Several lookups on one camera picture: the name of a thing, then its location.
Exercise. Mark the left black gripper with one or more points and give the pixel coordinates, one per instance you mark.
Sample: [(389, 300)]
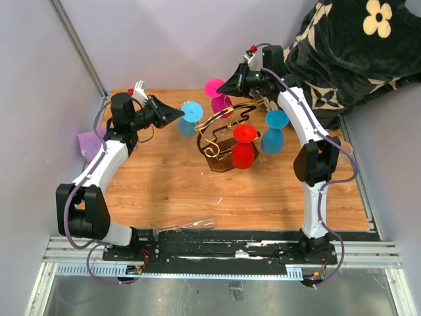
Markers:
[(160, 109)]

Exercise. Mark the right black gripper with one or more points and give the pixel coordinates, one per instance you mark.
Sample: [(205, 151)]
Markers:
[(237, 83)]

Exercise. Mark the magenta wine glass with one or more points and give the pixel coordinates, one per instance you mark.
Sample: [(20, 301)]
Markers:
[(219, 101)]

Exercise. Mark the cyan wine glass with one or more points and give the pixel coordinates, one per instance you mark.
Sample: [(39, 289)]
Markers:
[(272, 141), (193, 113)]

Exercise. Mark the gold wire wine glass rack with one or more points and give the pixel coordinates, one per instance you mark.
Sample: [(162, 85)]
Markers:
[(215, 140)]

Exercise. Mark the purple cloth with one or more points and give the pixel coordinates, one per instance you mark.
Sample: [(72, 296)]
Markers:
[(93, 147)]

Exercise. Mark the clear wine glass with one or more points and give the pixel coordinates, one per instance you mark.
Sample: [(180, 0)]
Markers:
[(343, 158), (203, 223)]

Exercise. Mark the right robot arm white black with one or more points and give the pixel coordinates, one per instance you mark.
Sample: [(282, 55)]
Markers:
[(316, 161)]

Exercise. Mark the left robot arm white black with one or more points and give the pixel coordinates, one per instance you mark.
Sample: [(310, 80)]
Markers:
[(82, 213)]

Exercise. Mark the red wine glass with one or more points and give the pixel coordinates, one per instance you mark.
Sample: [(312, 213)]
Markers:
[(243, 153)]

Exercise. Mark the black floral plush pillow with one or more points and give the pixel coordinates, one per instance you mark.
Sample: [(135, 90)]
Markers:
[(349, 53)]

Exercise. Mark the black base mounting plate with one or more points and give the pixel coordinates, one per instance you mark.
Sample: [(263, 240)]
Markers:
[(280, 246)]

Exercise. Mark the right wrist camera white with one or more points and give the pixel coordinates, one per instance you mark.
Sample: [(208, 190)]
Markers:
[(251, 59)]

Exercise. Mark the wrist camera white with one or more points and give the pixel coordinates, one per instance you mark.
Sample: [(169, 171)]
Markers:
[(251, 59), (138, 92)]

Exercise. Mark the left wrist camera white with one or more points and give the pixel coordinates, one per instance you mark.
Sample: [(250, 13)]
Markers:
[(138, 92)]

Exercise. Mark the aluminium corner rail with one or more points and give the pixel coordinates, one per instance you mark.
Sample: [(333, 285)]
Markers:
[(68, 27)]

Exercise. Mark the slotted grey cable duct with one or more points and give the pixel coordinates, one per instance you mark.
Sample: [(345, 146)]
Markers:
[(206, 268)]

